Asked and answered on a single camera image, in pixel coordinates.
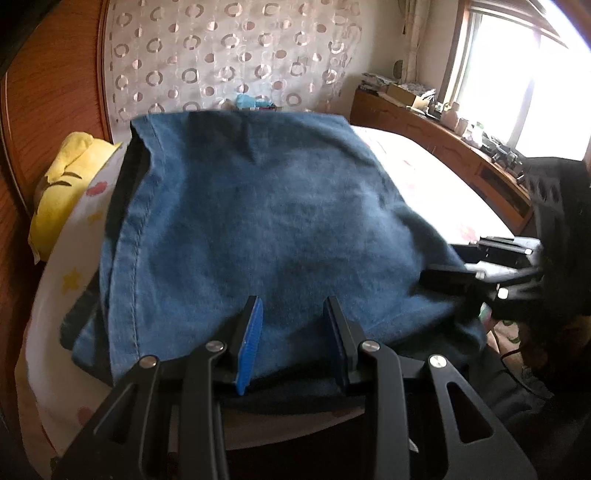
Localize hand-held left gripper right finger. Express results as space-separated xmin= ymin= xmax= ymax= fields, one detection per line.
xmin=323 ymin=295 xmax=539 ymax=480

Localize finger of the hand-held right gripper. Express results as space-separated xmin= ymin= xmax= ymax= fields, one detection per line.
xmin=455 ymin=235 xmax=542 ymax=265
xmin=422 ymin=264 xmax=543 ymax=320

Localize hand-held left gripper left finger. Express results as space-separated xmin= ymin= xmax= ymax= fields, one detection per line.
xmin=51 ymin=295 xmax=264 ymax=480

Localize blue denim pants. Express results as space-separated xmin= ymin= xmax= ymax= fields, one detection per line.
xmin=60 ymin=111 xmax=488 ymax=402

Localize window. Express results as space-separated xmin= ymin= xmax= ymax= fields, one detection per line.
xmin=438 ymin=9 xmax=591 ymax=162

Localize wooden side cabinet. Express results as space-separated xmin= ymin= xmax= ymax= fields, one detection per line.
xmin=350 ymin=88 xmax=536 ymax=236

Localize dark cloth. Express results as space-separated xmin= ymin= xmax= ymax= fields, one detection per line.
xmin=222 ymin=342 xmax=591 ymax=480

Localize open cardboard box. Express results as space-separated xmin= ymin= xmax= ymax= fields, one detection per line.
xmin=385 ymin=83 xmax=428 ymax=108

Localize white flower-print bed sheet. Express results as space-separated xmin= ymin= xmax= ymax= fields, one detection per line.
xmin=14 ymin=124 xmax=515 ymax=480

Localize stack of papers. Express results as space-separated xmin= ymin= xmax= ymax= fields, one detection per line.
xmin=360 ymin=71 xmax=393 ymax=92

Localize lace window curtain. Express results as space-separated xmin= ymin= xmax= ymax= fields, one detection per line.
xmin=402 ymin=0 xmax=467 ymax=86

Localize yellow plush toy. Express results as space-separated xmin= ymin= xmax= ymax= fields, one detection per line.
xmin=28 ymin=131 xmax=123 ymax=264

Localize blue toy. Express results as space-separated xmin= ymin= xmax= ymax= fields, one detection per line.
xmin=235 ymin=93 xmax=273 ymax=110

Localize circle-pattern curtain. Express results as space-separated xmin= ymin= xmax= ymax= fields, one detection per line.
xmin=104 ymin=0 xmax=416 ymax=134

